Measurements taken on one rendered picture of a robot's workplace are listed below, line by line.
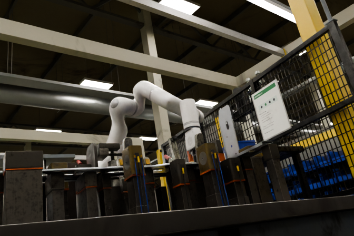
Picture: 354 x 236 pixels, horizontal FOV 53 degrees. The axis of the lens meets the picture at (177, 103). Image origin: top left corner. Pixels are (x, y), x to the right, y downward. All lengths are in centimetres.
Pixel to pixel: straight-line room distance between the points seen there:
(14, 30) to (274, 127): 345
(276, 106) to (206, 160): 71
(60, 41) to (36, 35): 31
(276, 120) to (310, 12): 62
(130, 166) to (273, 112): 103
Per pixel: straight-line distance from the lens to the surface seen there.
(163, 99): 191
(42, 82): 965
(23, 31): 475
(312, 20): 210
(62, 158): 186
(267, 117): 217
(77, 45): 495
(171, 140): 197
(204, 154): 158
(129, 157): 142
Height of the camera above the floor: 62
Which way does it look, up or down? 23 degrees up
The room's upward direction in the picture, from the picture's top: 10 degrees counter-clockwise
